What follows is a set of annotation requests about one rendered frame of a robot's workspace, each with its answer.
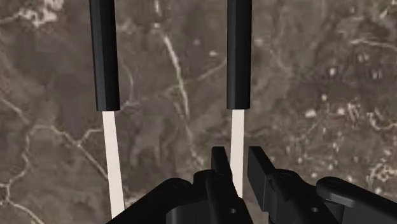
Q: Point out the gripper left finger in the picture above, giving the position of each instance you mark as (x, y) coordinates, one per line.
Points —
(218, 183)

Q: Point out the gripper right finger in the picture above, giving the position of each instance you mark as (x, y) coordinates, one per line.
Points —
(279, 189)

